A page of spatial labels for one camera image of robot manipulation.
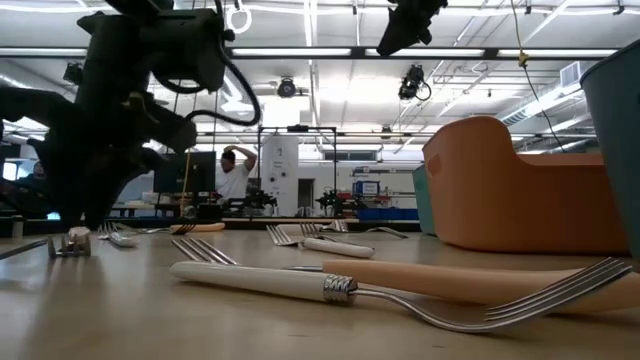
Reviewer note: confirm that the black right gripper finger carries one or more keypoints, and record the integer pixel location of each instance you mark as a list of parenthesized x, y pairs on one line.
[(400, 35)]

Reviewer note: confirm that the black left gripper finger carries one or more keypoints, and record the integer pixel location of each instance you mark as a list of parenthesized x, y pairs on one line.
[(115, 185), (67, 190)]

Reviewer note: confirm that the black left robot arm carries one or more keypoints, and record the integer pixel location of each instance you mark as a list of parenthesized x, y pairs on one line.
[(165, 45)]

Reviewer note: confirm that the long overhead light bar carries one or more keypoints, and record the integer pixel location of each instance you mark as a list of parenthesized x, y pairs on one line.
[(360, 52)]

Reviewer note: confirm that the black ceiling spotlight cluster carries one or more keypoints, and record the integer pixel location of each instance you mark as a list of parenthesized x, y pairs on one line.
[(73, 73)]

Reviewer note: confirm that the black computer monitor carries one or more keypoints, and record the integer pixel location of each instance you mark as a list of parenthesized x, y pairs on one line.
[(192, 172)]

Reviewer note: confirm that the person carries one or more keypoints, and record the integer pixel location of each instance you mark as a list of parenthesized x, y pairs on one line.
[(232, 182)]

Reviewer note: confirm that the blue box with label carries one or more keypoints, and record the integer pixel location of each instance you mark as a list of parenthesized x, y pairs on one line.
[(367, 188)]

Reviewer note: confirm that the grey ceiling air vent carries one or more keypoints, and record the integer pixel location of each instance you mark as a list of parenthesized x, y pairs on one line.
[(570, 75)]

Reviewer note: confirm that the teal plastic bin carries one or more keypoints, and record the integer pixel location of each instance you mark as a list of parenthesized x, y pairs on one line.
[(422, 200)]

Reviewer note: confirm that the blue storage crates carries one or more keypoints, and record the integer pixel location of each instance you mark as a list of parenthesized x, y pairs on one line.
[(387, 214)]

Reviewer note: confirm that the orange plastic bin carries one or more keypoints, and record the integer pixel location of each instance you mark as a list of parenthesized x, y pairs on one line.
[(500, 200)]

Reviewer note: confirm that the blue plastic bin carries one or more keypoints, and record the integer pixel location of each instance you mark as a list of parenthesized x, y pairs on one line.
[(620, 150)]

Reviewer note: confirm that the round black ceiling camera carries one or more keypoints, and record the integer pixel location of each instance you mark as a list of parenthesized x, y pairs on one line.
[(286, 88)]

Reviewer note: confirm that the black background rig frame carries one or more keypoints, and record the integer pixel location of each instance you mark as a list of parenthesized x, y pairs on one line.
[(297, 128)]

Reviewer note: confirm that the black aluminium rig frame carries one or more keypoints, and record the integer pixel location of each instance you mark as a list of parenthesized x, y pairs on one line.
[(300, 225)]

